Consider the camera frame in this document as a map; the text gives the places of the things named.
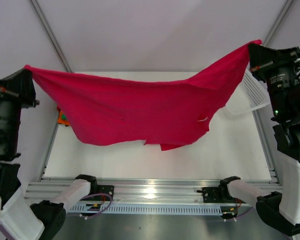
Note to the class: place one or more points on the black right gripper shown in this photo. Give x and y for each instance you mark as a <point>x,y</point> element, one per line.
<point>270,65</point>

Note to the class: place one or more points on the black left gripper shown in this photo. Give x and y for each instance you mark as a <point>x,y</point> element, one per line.
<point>18,86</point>

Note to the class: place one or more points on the crimson t shirt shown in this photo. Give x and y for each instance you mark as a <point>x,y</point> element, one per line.
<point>103,111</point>

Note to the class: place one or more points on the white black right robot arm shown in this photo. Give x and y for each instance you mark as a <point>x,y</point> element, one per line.
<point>279,210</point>

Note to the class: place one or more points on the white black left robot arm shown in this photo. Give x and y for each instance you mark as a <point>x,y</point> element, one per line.
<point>18,220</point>

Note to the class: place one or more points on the white plastic basket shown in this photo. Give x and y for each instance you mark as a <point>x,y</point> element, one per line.
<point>249,96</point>

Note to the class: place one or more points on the right aluminium corner post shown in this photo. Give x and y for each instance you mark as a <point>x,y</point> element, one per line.
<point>278,22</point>

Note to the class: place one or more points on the aluminium corner post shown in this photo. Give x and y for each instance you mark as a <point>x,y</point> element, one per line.
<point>278,22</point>
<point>42,19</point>

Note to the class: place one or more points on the left aluminium corner post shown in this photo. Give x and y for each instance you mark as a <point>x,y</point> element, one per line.
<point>42,19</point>

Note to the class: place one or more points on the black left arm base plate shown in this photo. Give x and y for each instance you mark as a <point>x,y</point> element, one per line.
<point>105,189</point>

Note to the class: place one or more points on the aluminium front rail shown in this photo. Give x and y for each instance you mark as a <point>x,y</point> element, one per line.
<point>130,191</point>

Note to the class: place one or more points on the white slotted cable duct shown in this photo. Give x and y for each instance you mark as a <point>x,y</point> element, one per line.
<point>148,209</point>

